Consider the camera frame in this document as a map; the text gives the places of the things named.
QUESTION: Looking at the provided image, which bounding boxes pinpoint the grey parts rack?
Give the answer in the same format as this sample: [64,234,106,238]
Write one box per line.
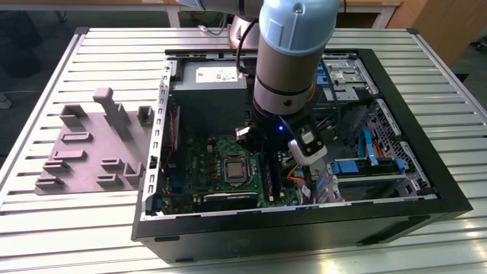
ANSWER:
[34,87,155,195]

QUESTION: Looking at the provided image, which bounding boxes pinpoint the hard disk in blue carrier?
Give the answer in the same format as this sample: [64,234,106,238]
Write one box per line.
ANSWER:
[328,158,407,178]

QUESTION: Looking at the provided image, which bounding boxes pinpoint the metal optical drive cage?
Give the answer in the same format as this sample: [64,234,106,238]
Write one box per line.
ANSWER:
[315,55,381,120]

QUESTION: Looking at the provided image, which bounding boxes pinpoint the black cable bundle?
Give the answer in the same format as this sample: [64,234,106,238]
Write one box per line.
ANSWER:
[314,98,376,135]

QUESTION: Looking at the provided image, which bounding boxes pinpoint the wooden cabinet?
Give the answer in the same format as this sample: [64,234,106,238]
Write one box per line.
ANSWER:
[386,0,487,68]

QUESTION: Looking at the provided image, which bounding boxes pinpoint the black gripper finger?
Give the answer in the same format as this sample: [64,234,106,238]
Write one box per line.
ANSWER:
[234,125,267,160]

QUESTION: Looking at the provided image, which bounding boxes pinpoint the grey power supply unit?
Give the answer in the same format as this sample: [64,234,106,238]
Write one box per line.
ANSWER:
[170,59,255,138]

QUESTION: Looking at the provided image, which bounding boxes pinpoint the black PC case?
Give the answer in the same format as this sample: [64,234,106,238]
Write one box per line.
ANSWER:
[131,48,475,263]

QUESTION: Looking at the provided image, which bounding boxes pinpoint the black graphics card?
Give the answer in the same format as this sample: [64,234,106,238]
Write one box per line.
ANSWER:
[192,191,259,213]

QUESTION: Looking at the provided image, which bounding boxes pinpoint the black cable silver plug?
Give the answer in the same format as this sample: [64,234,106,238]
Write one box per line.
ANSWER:
[198,13,230,37]

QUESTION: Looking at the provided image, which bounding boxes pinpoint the silver CPU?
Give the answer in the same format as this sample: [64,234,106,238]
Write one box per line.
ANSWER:
[227,162,247,178]

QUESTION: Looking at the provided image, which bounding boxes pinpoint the green motherboard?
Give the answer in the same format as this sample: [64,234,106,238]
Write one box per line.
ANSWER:
[184,134,302,209]

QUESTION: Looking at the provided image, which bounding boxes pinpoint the white desk wooden top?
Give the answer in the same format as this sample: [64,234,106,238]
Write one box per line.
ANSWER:
[0,0,405,29]

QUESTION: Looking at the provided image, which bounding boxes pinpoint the blue plastic drive latch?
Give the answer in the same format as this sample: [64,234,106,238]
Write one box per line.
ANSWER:
[315,64,336,87]

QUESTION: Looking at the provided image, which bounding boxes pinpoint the metal disk bay cage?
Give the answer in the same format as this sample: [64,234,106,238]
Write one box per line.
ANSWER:
[314,159,419,203]

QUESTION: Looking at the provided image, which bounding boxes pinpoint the blue data cable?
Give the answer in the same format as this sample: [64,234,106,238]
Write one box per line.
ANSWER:
[356,130,381,166]

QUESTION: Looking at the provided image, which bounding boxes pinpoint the CPU socket metal frame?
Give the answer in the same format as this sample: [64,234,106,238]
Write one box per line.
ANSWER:
[222,154,252,186]

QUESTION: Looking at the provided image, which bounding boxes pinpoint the orange wire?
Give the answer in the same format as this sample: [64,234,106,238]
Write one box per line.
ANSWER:
[286,164,306,182]

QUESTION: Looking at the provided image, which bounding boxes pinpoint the red black twisted wire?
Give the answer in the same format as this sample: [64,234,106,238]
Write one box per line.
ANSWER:
[162,110,179,172]

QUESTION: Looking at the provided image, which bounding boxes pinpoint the black case fan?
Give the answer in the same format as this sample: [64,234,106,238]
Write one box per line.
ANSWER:
[167,94,187,172]

